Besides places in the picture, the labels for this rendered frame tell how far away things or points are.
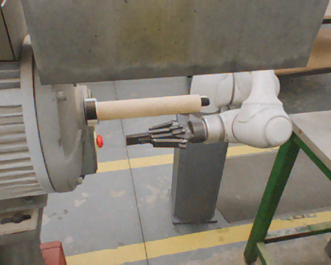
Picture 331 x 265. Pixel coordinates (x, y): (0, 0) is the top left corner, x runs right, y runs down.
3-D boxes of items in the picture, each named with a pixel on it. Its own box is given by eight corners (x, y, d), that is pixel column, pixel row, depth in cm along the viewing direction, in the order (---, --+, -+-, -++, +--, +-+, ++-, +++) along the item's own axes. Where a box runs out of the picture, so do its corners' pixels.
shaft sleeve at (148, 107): (98, 124, 52) (97, 108, 50) (98, 114, 54) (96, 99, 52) (200, 115, 55) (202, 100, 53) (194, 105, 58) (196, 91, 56)
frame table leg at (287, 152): (245, 266, 165) (294, 131, 110) (241, 257, 169) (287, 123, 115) (255, 264, 166) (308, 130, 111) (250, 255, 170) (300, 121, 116)
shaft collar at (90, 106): (87, 131, 51) (84, 108, 48) (87, 116, 55) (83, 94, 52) (99, 130, 52) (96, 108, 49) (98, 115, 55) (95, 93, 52)
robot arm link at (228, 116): (211, 111, 101) (227, 111, 89) (254, 105, 104) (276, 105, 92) (214, 143, 102) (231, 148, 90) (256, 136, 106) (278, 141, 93)
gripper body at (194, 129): (205, 148, 95) (176, 152, 93) (196, 132, 101) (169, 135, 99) (207, 128, 90) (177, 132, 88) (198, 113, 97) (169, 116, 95)
